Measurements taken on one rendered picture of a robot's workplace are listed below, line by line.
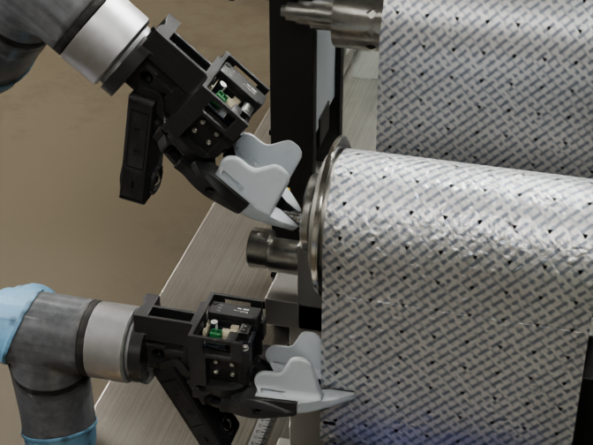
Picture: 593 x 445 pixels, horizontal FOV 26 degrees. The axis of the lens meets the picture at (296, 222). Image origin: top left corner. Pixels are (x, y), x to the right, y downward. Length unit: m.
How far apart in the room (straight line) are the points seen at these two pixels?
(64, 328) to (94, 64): 0.27
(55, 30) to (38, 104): 3.04
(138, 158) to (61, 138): 2.79
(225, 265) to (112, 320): 0.52
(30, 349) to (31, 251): 2.18
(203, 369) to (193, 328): 0.04
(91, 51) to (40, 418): 0.40
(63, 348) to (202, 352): 0.14
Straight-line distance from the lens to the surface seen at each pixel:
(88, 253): 3.39
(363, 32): 1.33
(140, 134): 1.14
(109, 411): 1.51
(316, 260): 1.12
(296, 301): 1.26
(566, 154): 1.31
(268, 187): 1.12
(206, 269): 1.72
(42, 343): 1.25
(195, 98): 1.09
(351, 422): 1.24
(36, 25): 1.12
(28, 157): 3.86
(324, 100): 1.53
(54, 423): 1.31
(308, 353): 1.22
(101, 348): 1.23
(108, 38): 1.10
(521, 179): 1.13
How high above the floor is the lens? 1.88
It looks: 33 degrees down
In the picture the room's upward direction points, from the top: straight up
